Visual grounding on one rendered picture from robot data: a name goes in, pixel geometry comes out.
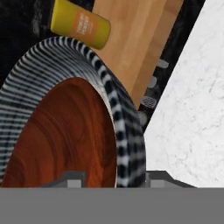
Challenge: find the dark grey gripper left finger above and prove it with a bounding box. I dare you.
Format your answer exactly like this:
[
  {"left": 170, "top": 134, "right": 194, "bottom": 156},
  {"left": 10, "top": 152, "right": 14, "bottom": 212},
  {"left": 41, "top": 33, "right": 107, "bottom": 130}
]
[{"left": 39, "top": 171, "right": 88, "bottom": 189}]

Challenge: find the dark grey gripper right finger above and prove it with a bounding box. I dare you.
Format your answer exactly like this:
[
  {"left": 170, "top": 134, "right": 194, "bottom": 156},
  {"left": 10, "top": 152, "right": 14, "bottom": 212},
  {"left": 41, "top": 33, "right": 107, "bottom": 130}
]
[{"left": 145, "top": 171, "right": 197, "bottom": 189}]

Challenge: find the grey mesh skimmer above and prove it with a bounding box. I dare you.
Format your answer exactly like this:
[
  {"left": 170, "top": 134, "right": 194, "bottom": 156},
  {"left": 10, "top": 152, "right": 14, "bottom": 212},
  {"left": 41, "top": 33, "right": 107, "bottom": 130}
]
[{"left": 139, "top": 95, "right": 158, "bottom": 109}]

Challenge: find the yellow box with orange label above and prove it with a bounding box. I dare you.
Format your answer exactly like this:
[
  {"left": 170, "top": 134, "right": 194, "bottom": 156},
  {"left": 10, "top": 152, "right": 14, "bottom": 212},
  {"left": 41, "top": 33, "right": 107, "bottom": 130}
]
[{"left": 50, "top": 0, "right": 112, "bottom": 51}]

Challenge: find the grey hanging utensil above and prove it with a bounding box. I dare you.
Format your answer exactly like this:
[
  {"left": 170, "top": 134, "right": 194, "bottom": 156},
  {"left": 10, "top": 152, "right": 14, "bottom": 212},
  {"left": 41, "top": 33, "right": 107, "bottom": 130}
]
[
  {"left": 136, "top": 111, "right": 149, "bottom": 127},
  {"left": 146, "top": 76, "right": 158, "bottom": 89},
  {"left": 157, "top": 59, "right": 171, "bottom": 70}
]

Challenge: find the black white striped bowl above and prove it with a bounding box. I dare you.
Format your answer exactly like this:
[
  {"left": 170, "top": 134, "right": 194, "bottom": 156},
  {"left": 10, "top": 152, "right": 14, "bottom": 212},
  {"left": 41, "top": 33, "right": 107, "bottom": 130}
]
[{"left": 0, "top": 36, "right": 147, "bottom": 189}]

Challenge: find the light wooden cabinet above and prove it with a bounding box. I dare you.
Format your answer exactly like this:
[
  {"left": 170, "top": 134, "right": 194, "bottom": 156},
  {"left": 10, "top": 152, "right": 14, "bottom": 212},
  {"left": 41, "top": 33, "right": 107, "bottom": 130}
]
[{"left": 92, "top": 0, "right": 185, "bottom": 111}]

